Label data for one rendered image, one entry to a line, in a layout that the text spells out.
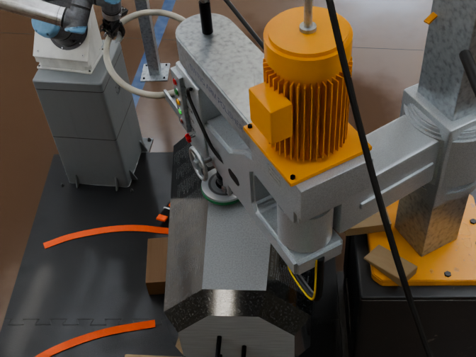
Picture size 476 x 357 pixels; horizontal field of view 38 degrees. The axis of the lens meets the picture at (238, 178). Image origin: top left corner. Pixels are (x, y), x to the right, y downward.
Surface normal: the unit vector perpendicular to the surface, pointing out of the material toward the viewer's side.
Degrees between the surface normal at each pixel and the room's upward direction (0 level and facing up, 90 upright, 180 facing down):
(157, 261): 0
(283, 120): 90
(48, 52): 47
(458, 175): 90
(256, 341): 90
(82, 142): 90
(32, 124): 0
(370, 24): 0
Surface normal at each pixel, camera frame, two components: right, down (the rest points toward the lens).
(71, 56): -0.21, 0.08
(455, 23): -0.88, 0.38
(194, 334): -0.07, 0.74
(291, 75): -0.37, 0.70
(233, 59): -0.06, -0.67
